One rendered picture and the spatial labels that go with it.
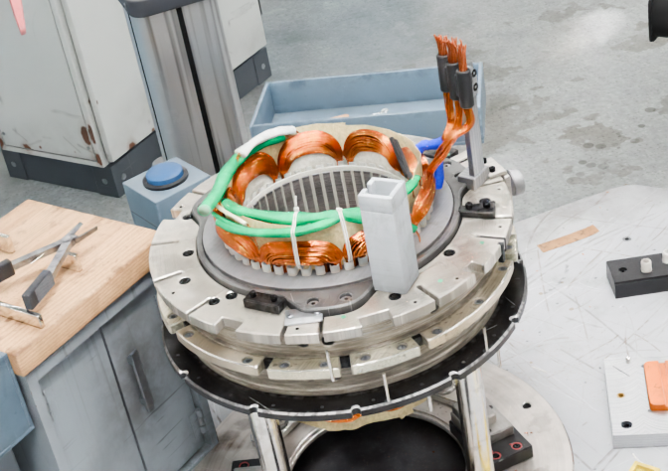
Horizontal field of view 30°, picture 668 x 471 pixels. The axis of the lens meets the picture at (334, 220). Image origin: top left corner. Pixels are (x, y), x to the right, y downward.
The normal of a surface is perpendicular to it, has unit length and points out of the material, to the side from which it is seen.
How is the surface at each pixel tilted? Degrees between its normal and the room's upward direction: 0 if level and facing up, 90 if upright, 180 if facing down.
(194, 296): 0
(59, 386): 90
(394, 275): 90
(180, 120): 90
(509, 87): 0
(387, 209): 90
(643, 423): 0
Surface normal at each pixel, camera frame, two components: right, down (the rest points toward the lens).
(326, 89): -0.12, 0.54
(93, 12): 0.85, 0.15
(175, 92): 0.36, 0.44
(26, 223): -0.16, -0.84
